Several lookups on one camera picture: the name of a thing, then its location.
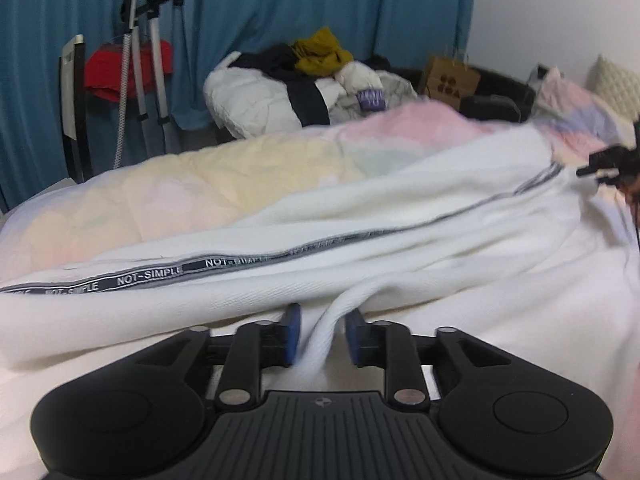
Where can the black and white chair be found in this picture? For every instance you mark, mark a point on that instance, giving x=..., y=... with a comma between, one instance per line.
x=75, y=110

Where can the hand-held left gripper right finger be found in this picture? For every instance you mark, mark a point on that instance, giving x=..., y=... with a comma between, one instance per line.
x=354, y=337

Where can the red garment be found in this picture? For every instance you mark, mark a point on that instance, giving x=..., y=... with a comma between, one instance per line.
x=107, y=70

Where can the cream textured pillow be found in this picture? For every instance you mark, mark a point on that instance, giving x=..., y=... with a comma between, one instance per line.
x=614, y=85

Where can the pastel bed blanket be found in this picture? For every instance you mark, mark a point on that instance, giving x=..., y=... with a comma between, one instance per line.
x=225, y=170

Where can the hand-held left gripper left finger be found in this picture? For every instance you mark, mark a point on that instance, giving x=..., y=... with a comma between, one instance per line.
x=292, y=332

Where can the garment steamer stand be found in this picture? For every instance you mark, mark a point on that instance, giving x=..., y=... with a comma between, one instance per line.
x=137, y=60

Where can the mustard yellow garment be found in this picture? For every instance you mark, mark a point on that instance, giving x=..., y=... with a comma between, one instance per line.
x=320, y=55

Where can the black garment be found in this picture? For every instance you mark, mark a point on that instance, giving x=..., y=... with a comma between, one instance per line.
x=305, y=97

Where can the blue curtain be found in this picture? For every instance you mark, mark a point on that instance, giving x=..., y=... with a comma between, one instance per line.
x=40, y=15

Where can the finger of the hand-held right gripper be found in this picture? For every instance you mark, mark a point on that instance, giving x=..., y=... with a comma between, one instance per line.
x=602, y=165

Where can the white puffer jacket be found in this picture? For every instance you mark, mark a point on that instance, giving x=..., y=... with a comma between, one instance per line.
x=250, y=97

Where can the pile of clothes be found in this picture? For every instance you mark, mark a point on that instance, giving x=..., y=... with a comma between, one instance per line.
x=310, y=0

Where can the white striped sweatpants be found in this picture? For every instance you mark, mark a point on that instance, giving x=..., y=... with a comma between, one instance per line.
x=450, y=200

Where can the brown paper bag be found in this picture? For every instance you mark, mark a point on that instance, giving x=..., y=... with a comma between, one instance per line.
x=450, y=82

